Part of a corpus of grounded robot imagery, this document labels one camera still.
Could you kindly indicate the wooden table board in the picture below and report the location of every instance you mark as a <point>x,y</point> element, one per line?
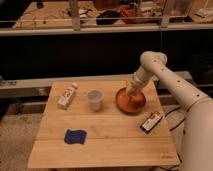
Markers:
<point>114,139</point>

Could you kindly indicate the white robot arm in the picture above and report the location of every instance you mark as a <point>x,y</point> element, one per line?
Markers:
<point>197,141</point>

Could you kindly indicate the orange ceramic bowl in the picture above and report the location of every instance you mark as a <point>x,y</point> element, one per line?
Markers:
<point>129,104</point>

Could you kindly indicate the clear plastic cup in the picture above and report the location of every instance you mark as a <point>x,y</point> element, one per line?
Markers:
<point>95,99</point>

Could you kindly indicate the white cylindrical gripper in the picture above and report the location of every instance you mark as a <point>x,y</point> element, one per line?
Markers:
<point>139,81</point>

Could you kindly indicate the white plastic bottle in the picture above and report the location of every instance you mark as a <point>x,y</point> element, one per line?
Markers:
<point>67,96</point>

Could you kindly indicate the metal shelf rail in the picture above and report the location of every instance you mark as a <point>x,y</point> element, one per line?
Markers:
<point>41,87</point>

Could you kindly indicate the black box on right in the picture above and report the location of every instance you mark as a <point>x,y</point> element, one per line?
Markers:
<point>201,68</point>

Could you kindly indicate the orange pepper with green stem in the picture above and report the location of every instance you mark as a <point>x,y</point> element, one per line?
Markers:
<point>128,87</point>

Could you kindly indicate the blue sponge cloth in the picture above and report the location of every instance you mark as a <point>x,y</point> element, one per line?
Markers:
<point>75,136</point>

